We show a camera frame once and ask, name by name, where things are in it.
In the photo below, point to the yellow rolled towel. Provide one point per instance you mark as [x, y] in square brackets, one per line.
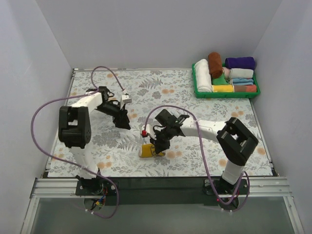
[223, 88]

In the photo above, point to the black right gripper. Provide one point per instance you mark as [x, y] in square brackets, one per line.
[159, 141]

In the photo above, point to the grey rolled towel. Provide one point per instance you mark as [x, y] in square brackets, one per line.
[241, 73]

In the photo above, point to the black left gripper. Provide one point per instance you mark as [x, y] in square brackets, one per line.
[121, 118]

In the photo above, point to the aluminium frame rail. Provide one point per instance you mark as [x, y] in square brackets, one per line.
[160, 190]

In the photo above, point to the blue yellow cloth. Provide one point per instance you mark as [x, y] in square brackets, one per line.
[148, 151]

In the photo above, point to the red brown rolled towel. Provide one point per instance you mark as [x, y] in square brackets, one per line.
[245, 88]

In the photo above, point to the pink rolled towel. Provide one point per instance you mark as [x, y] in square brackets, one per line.
[227, 72]

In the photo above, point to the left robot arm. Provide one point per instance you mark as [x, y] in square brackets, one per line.
[74, 130]

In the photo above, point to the white rolled towel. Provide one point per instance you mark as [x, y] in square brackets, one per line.
[203, 77]

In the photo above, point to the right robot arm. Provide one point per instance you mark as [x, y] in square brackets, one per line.
[236, 140]

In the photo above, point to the purple rolled towel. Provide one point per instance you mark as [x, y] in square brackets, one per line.
[241, 62]

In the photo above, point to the green plastic tray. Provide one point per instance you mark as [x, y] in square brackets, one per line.
[224, 94]

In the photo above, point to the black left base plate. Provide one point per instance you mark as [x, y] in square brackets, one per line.
[112, 189]

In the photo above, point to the green rolled towel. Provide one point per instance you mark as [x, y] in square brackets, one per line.
[220, 80]

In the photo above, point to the light blue rolled towel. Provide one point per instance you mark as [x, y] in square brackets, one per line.
[242, 81]

